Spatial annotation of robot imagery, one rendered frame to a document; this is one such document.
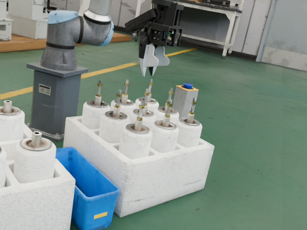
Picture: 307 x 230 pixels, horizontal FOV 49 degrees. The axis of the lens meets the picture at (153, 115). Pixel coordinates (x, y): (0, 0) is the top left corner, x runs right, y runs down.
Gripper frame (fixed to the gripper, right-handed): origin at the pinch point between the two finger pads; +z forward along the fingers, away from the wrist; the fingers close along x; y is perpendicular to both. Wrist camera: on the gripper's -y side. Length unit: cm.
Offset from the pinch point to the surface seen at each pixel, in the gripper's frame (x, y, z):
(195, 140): 21.9, 10.5, 23.7
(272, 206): 39, 38, 43
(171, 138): 9.5, 7.4, 21.2
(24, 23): 131, -247, 23
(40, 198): -34.4, 0.4, 28.9
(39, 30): 139, -234, 27
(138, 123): -0.8, 0.9, 16.1
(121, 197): -9.0, 5.2, 36.6
